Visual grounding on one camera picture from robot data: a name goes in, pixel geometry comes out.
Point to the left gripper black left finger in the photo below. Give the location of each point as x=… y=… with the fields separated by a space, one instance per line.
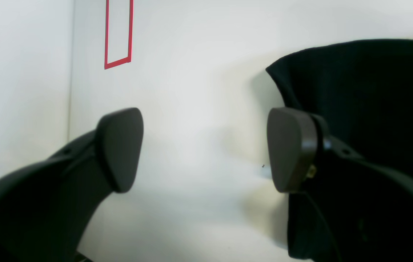
x=46 y=207

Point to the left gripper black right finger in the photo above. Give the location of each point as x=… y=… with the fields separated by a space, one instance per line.
x=342 y=207

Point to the black T-shirt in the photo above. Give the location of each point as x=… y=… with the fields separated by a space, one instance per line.
x=363 y=89

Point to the red triangle sticker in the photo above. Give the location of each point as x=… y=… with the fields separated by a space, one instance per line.
x=118 y=32

